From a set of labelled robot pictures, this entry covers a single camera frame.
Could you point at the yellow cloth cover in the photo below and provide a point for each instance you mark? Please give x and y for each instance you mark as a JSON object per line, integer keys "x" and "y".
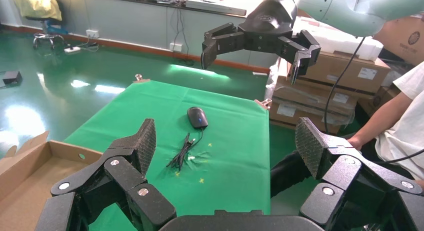
{"x": 36, "y": 4}

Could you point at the swivel stool with chrome base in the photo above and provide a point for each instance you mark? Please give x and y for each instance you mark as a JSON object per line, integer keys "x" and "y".
{"x": 46, "y": 35}

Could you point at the silver table clamp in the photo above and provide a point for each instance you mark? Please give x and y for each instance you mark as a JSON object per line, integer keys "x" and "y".
{"x": 264, "y": 104}
{"x": 139, "y": 79}

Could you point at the person leg black trousers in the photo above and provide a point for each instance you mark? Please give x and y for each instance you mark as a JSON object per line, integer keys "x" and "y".
{"x": 288, "y": 173}

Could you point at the labelled brown carton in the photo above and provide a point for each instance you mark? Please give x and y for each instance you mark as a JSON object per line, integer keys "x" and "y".
{"x": 344, "y": 72}

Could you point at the plastic wrapped carton stack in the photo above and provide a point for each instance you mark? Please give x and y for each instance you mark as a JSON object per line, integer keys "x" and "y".
{"x": 298, "y": 103}

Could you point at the bare person forearm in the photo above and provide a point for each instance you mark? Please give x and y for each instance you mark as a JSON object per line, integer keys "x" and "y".
{"x": 381, "y": 122}

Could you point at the small brown carton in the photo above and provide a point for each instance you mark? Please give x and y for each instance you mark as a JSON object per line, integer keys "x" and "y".
{"x": 377, "y": 100}

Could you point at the brown carton with round logo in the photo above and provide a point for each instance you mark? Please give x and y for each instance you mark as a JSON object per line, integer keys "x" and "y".
{"x": 404, "y": 37}

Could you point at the bare person hand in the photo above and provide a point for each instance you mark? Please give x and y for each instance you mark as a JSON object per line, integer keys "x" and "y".
{"x": 354, "y": 143}

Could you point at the small black box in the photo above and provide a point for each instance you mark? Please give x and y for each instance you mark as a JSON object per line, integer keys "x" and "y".
{"x": 12, "y": 77}

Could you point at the person torso white shirt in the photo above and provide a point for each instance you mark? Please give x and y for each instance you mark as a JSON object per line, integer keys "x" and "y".
{"x": 404, "y": 130}

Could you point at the white foam block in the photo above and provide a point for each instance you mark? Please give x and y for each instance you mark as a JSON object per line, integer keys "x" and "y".
{"x": 338, "y": 40}

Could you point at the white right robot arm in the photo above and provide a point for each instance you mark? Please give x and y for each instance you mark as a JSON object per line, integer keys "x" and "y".
{"x": 348, "y": 11}

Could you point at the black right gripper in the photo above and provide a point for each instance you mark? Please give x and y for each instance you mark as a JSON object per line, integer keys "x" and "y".
{"x": 270, "y": 24}

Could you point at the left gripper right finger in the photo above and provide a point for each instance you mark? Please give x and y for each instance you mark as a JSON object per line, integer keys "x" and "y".
{"x": 311, "y": 143}

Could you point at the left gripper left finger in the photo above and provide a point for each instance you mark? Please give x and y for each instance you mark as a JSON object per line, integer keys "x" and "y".
{"x": 139, "y": 146}

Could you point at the dark long desk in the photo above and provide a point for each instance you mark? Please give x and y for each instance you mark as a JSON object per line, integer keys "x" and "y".
{"x": 212, "y": 7}

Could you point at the green table cloth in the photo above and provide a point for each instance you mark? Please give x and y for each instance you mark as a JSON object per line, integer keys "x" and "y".
{"x": 232, "y": 140}

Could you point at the open brown cardboard box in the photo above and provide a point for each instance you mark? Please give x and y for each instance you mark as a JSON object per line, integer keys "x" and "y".
{"x": 26, "y": 189}

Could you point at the white power strip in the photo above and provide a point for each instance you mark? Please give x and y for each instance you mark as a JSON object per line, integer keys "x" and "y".
{"x": 72, "y": 50}

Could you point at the white wall outlet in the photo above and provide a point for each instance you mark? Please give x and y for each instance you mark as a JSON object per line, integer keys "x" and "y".
{"x": 92, "y": 33}
{"x": 176, "y": 47}

